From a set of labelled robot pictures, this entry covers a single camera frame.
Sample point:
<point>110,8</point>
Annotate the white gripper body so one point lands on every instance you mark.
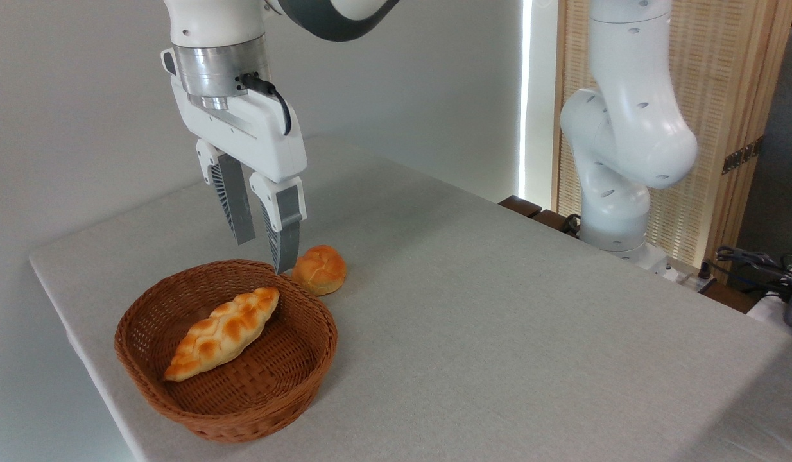
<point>255,138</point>

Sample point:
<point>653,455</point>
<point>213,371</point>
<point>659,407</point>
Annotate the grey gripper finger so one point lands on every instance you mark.
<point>284,221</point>
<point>234,199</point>

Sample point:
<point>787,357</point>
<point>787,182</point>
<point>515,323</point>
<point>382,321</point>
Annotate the round golden bread roll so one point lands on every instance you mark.
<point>320,269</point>

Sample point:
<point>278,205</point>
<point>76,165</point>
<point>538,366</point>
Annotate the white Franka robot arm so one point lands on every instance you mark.
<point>633,122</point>

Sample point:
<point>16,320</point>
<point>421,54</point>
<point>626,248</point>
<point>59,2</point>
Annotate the long braided bread loaf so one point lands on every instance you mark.
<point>219,333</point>

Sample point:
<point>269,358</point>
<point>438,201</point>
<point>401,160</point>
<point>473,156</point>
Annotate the brown woven wicker basket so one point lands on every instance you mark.
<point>280,378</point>

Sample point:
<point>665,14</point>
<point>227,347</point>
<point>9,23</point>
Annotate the dark brown wooden block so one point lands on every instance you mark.
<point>521,205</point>

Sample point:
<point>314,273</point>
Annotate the white power strip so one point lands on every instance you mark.
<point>688,279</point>

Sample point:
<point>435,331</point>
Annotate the dark metal screen hinge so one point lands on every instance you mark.
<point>742,155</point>

